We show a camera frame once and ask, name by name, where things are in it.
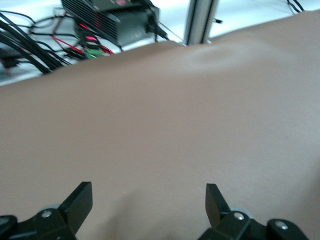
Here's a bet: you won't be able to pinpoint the black cable bundle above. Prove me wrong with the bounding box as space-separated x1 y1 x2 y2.
0 11 73 76

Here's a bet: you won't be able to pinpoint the brown table mat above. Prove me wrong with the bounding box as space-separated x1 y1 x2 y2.
0 8 320 240

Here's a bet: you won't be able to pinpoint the red wires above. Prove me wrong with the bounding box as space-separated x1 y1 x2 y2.
51 21 116 56

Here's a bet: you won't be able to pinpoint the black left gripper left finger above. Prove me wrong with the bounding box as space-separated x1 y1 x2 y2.
0 181 94 240

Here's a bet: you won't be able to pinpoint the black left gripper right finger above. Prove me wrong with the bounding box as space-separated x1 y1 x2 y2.
199 183 309 240

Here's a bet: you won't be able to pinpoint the green terminal connector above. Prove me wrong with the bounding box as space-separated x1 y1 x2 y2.
84 48 105 60

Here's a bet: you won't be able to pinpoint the black finned electronics box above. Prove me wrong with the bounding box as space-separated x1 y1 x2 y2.
61 0 161 47

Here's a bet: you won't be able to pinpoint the aluminium camera post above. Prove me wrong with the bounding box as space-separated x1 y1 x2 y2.
183 0 220 46

